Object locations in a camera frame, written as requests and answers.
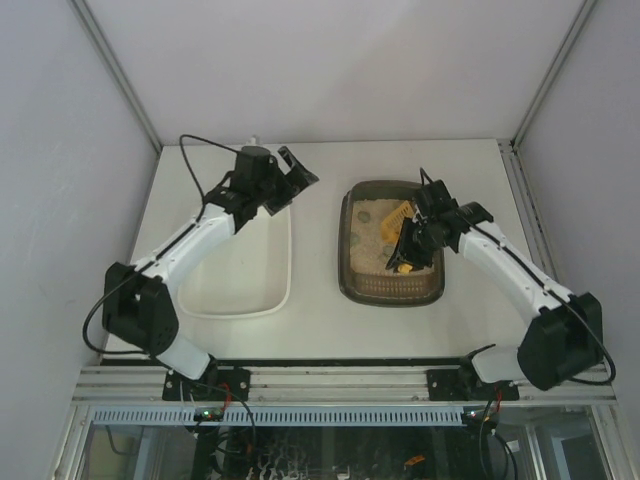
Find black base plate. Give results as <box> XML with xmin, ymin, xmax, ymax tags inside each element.
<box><xmin>426</xmin><ymin>368</ymin><xmax>520</xmax><ymax>401</ymax></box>
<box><xmin>162</xmin><ymin>367</ymin><xmax>251</xmax><ymax>402</ymax></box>

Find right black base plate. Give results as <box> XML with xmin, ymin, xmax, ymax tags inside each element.
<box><xmin>426</xmin><ymin>368</ymin><xmax>520</xmax><ymax>401</ymax></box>

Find right side aluminium rail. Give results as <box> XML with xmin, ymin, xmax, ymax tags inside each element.
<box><xmin>497</xmin><ymin>139</ymin><xmax>566</xmax><ymax>285</ymax></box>

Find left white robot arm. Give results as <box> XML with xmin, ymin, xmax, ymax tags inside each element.
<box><xmin>98</xmin><ymin>145</ymin><xmax>319</xmax><ymax>380</ymax></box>

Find green clump upper left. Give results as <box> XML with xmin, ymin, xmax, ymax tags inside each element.
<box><xmin>357</xmin><ymin>211</ymin><xmax>371</xmax><ymax>223</ymax></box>

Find aluminium mounting rail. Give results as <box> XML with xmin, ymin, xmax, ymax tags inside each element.
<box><xmin>72</xmin><ymin>366</ymin><xmax>616</xmax><ymax>406</ymax></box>

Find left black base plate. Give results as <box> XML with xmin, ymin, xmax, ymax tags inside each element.
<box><xmin>162</xmin><ymin>367</ymin><xmax>251</xmax><ymax>402</ymax></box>

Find dark brown litter box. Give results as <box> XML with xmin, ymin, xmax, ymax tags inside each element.
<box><xmin>338</xmin><ymin>180</ymin><xmax>445</xmax><ymax>307</ymax></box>

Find right aluminium frame post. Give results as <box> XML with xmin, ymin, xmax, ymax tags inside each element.
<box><xmin>511</xmin><ymin>0</ymin><xmax>599</xmax><ymax>151</ymax></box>

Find yellow litter scoop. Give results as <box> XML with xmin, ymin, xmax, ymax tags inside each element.
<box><xmin>380</xmin><ymin>201</ymin><xmax>414</xmax><ymax>274</ymax></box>

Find left aluminium frame post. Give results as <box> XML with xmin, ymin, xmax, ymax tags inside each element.
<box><xmin>68</xmin><ymin>0</ymin><xmax>163</xmax><ymax>155</ymax></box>

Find white plastic tub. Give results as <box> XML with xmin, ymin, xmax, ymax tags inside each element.
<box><xmin>178</xmin><ymin>208</ymin><xmax>292</xmax><ymax>320</ymax></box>

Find aluminium frame post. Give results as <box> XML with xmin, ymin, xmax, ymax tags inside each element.
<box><xmin>511</xmin><ymin>0</ymin><xmax>599</xmax><ymax>151</ymax></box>
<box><xmin>68</xmin><ymin>0</ymin><xmax>163</xmax><ymax>155</ymax></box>

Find grey slotted cable duct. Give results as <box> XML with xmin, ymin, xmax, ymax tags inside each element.
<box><xmin>92</xmin><ymin>406</ymin><xmax>464</xmax><ymax>427</ymax></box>

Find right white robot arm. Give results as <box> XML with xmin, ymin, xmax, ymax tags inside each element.
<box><xmin>386</xmin><ymin>178</ymin><xmax>616</xmax><ymax>391</ymax></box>

